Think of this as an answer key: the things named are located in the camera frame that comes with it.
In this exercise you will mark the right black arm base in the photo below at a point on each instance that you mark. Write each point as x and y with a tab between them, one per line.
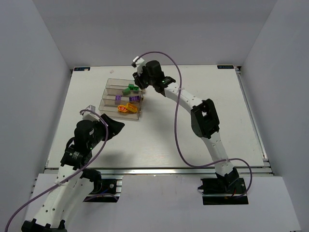
214	192

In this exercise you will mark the clear container back row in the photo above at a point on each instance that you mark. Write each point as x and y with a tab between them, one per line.
116	86

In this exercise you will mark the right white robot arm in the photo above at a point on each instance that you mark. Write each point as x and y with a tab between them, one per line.
204	119

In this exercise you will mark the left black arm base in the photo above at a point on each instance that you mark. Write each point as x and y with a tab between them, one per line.
105	189

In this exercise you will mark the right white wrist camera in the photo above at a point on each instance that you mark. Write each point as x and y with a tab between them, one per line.
138	63

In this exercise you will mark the left blue corner label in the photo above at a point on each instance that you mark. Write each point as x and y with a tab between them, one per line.
81	69

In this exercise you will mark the aluminium table rail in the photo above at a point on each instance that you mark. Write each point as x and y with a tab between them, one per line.
120	167

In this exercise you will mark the right blue corner label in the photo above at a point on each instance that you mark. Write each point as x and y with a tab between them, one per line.
225	66

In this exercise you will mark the clear container front row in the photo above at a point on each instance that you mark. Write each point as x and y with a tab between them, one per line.
110	108

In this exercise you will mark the blue corner label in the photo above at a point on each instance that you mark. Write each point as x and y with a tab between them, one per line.
81	69
225	66

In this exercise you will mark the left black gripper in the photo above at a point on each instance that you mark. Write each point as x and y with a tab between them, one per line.
104	128

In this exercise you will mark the green lego top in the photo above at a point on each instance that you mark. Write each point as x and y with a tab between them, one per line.
131	86

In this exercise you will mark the purple long lego brick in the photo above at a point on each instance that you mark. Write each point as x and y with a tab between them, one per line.
134	98

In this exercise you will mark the clear container middle row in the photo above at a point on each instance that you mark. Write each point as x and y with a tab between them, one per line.
109	100

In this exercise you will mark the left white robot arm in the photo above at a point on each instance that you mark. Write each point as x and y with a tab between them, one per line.
75	183

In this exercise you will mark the clear container row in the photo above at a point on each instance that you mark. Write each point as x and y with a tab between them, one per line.
116	86
110	108
109	100

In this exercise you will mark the yellow rounded lego piece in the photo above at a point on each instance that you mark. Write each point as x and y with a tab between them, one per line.
122	109

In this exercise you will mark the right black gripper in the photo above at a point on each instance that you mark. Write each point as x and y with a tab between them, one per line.
139	80

